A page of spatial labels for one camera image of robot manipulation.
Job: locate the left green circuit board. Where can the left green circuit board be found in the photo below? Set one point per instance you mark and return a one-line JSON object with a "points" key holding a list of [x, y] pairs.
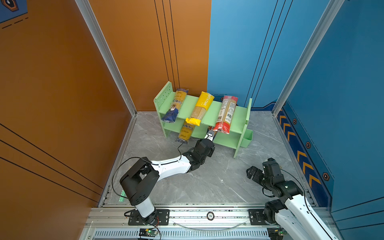
{"points": [[149, 234]]}

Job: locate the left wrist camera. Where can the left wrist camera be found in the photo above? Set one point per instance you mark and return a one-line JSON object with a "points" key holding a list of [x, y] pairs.
{"points": [[211, 135]]}

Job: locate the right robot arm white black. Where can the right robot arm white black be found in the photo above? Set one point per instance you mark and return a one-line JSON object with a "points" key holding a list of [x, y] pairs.
{"points": [[290, 208]]}

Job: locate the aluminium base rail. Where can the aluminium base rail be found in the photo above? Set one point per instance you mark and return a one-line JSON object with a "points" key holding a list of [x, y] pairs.
{"points": [[184, 223]]}

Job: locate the red spaghetti bag white label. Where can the red spaghetti bag white label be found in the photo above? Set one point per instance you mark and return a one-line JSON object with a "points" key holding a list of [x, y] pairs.
{"points": [[226, 113]]}

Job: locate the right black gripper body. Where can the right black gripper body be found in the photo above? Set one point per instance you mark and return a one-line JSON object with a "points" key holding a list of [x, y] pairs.
{"points": [[260, 178]]}

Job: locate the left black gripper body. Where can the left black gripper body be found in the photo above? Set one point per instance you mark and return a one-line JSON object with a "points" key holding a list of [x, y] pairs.
{"points": [[211, 151]]}

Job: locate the blue and yellow spaghetti bag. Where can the blue and yellow spaghetti bag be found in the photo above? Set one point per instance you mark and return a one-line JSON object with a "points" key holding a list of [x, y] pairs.
{"points": [[175, 107]]}

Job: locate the green two-tier shelf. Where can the green two-tier shelf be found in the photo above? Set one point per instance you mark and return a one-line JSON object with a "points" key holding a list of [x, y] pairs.
{"points": [[238, 127]]}

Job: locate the blue Barilla spaghetti box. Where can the blue Barilla spaghetti box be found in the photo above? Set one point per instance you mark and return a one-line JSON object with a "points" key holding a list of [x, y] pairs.
{"points": [[210, 128]]}

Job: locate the right circuit board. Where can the right circuit board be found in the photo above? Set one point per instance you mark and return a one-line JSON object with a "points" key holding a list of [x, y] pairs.
{"points": [[277, 234]]}

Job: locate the green cup on shelf side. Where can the green cup on shelf side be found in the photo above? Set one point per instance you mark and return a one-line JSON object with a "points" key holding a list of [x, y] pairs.
{"points": [[247, 138]]}

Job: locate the Ankara yellow blue spaghetti bag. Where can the Ankara yellow blue spaghetti bag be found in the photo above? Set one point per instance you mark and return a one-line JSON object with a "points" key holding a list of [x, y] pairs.
{"points": [[185, 133]]}

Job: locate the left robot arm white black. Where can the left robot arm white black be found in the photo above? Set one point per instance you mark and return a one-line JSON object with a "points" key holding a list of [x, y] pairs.
{"points": [[139, 181]]}

